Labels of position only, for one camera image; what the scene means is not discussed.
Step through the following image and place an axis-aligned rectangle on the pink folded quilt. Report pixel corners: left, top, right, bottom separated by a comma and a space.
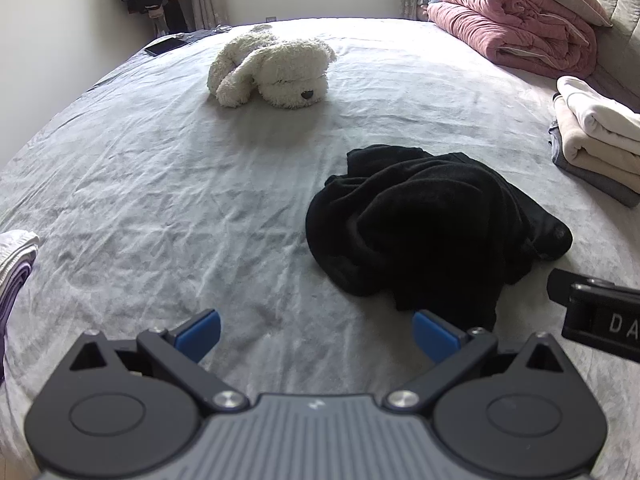
426, 0, 598, 80

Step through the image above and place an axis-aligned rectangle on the grey folded garment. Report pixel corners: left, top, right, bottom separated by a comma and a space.
548, 120, 640, 207

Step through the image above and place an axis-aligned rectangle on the black tablet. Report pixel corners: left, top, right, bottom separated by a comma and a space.
145, 36, 185, 57

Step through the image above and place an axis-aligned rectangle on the black t-shirt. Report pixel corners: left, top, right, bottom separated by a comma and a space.
306, 144, 573, 333

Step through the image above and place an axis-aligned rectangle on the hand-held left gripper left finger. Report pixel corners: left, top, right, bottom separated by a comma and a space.
69, 309, 251, 414

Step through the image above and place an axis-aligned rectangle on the beige folded garment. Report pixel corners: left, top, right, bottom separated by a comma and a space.
552, 94, 640, 188

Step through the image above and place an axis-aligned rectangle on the white plush dog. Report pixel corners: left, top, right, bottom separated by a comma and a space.
207, 24, 337, 109

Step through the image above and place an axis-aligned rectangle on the bed with grey sheet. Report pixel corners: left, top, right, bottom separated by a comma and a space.
0, 17, 640, 480

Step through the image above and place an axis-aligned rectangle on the blue grey cloth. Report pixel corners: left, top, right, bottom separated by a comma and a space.
172, 25, 233, 43

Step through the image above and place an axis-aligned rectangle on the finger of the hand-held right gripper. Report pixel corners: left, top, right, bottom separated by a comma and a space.
546, 269, 621, 307

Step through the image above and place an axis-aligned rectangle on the grey quilted headboard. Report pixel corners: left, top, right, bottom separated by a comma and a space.
545, 0, 640, 111

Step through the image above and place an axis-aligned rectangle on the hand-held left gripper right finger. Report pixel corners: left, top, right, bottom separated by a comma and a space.
382, 309, 568, 414

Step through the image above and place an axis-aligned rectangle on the white and purple cloth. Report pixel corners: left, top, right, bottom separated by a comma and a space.
0, 230, 41, 381

